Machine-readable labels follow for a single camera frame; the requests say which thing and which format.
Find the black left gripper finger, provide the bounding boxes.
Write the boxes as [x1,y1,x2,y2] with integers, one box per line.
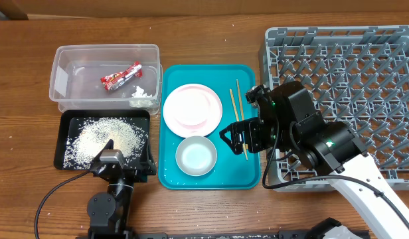
[139,139,157,169]
[90,138,115,167]

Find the white rice pile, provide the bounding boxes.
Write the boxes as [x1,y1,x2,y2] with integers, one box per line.
[62,118,149,170]

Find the grey small bowl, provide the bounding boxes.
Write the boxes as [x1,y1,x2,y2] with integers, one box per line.
[175,136,218,177]

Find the wooden chopstick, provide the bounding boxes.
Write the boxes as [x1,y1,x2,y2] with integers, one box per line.
[236,78,249,150]
[229,88,248,161]

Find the white tissue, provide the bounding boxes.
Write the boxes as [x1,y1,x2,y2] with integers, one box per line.
[129,86,153,108]

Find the pink plate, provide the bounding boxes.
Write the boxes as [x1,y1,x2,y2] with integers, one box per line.
[163,84,223,138]

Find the red snack wrapper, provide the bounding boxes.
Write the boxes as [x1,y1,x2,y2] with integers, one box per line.
[100,61,143,91]

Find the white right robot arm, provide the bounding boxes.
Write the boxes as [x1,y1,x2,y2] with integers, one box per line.
[219,81,409,238]

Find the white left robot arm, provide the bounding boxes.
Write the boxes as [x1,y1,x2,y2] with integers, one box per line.
[87,140,157,239]

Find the grey dishwasher rack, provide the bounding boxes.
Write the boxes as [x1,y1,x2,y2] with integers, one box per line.
[258,25,409,191]

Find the black plastic tray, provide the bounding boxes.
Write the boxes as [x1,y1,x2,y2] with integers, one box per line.
[54,110,151,170]

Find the teal plastic tray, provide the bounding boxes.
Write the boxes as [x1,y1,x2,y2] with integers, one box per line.
[158,64,261,190]

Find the clear plastic bin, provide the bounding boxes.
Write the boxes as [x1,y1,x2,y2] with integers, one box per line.
[49,44,163,115]

